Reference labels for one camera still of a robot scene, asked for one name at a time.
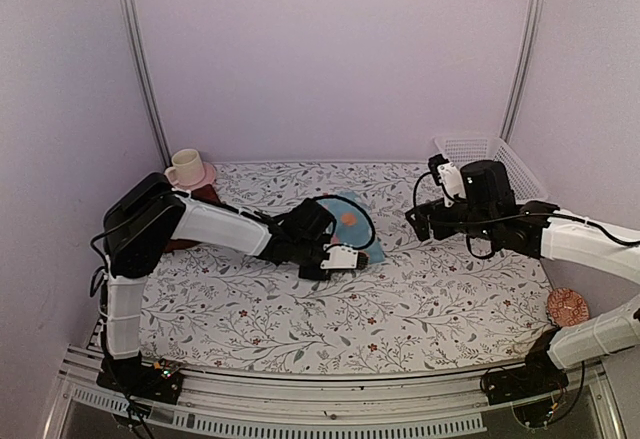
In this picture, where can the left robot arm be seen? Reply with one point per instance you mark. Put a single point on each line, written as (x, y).
(140, 226)

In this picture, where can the left aluminium frame post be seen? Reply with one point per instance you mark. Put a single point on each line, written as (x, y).
(136, 44)

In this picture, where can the front aluminium rail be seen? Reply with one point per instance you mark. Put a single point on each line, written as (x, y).
(217, 403)

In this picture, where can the cream ribbed mug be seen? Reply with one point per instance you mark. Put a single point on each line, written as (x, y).
(186, 168)

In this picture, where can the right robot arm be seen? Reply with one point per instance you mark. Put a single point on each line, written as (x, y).
(599, 260)

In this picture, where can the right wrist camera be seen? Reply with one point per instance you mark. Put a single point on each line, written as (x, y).
(448, 177)

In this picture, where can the dark red towel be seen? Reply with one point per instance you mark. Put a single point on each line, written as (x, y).
(206, 194)

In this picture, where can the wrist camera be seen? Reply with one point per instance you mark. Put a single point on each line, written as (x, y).
(343, 257)
(448, 177)

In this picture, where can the pink saucer plate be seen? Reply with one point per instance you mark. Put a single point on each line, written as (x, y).
(208, 178)

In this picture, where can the pink object at right edge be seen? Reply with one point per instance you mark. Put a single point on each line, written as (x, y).
(566, 307)

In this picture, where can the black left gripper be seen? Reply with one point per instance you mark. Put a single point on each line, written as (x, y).
(313, 276)

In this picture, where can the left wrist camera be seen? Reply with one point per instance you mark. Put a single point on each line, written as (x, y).
(343, 257)

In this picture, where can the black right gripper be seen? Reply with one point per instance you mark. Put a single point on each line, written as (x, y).
(422, 225)

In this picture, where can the right aluminium frame post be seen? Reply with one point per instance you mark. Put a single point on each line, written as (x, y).
(525, 56)

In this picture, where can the white plastic basket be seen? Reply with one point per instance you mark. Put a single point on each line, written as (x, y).
(461, 149)

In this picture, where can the blue patterned towel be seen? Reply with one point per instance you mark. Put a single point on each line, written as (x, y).
(352, 227)

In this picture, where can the aluminium frame post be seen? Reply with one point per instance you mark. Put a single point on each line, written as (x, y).
(525, 56)
(136, 44)

